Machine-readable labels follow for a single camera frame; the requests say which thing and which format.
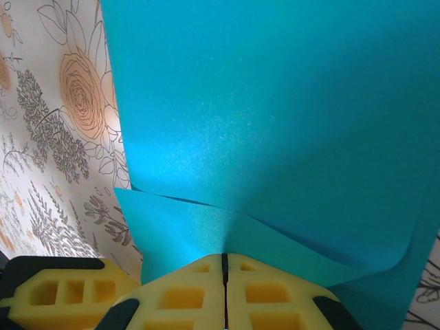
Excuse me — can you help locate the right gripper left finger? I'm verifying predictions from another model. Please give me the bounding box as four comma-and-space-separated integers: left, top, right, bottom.
99, 253, 226, 330

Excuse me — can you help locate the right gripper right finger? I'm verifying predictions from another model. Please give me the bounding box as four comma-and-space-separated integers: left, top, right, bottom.
225, 253, 360, 330

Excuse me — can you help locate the blue paper sheet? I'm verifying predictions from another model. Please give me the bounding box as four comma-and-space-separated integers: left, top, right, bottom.
99, 0, 440, 330

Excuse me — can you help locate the floral patterned table cover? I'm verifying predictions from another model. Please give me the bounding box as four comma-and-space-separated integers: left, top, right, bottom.
0, 0, 440, 330

